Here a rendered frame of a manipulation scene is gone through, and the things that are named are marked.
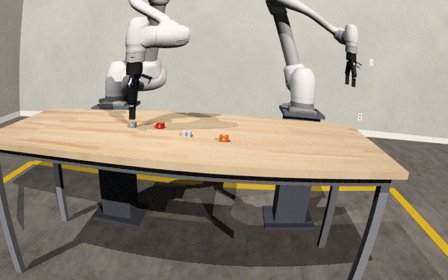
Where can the orange block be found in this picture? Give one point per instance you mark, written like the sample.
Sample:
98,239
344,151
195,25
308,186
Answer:
223,138

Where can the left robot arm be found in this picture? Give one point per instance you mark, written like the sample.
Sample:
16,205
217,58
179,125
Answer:
300,80

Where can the red block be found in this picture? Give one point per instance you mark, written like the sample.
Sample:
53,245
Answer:
160,125

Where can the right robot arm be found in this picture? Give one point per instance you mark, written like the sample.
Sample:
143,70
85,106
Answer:
156,31

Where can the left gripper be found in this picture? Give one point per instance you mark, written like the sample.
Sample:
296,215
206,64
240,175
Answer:
350,66

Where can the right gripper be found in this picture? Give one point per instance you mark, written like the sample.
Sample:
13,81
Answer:
133,70

